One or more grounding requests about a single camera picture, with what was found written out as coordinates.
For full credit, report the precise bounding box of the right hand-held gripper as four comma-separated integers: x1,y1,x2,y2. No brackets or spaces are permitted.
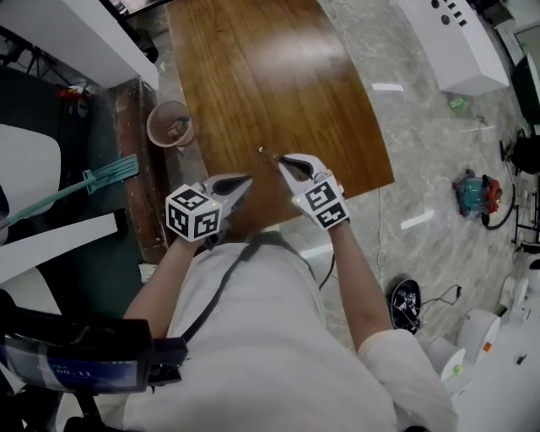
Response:
278,153,351,231

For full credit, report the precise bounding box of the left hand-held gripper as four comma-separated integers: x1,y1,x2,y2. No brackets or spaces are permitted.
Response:
165,172,254,251

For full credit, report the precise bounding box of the transparent plastic bag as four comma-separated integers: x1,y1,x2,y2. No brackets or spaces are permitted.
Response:
257,145,316,181

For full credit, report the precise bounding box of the person's right forearm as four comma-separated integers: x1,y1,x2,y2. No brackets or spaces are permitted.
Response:
328,222,397,354

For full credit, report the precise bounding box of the person's left forearm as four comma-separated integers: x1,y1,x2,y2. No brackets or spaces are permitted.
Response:
122,239,198,339

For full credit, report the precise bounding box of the pink waste basket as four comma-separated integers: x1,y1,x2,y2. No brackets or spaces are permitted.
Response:
146,100,197,149

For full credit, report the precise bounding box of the wooden ledge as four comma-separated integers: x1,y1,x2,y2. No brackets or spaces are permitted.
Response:
113,75,208,266

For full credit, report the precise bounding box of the green flat mop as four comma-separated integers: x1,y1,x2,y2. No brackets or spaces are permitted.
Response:
0,154,140,230

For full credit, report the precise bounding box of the person's white shirt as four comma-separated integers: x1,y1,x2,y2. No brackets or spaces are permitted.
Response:
121,235,462,432

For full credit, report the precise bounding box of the red and green vacuum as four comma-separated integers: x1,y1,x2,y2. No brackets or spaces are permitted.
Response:
451,169,504,219

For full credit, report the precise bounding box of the small red object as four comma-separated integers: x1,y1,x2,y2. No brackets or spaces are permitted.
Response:
57,85,89,101

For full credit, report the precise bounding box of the white counter cabinet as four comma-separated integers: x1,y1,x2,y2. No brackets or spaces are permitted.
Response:
397,0,510,95

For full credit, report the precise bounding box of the white machine housing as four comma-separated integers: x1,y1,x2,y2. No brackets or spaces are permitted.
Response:
0,123,120,293

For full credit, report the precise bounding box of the white pillar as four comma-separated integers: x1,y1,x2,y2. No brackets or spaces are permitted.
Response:
0,0,159,90

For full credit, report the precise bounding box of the black timer screen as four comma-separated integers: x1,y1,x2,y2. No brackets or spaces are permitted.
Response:
0,305,189,394

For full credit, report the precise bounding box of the black metal rack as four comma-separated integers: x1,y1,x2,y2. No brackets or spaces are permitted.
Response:
511,180,540,246

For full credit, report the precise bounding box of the black tripod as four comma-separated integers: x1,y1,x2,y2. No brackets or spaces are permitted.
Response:
0,33,65,82

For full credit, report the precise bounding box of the white cylinder unit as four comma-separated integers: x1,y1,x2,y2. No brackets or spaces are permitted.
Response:
499,275,531,312
456,308,503,365
425,337,467,397

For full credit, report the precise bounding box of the dark green board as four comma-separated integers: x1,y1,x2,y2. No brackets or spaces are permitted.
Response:
510,53,540,127

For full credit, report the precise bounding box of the black screen stand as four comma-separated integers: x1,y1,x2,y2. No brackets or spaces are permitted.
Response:
74,391,103,432

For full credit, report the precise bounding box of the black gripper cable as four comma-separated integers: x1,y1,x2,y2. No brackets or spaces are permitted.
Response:
318,251,338,291

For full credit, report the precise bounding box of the black chest strap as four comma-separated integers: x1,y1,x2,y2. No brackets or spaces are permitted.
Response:
180,229,316,343

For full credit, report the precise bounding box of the black round device with cables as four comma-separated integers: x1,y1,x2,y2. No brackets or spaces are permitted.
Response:
385,275,424,335

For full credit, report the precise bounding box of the black vacuum hose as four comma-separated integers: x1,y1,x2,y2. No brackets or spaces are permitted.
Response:
480,167,517,232

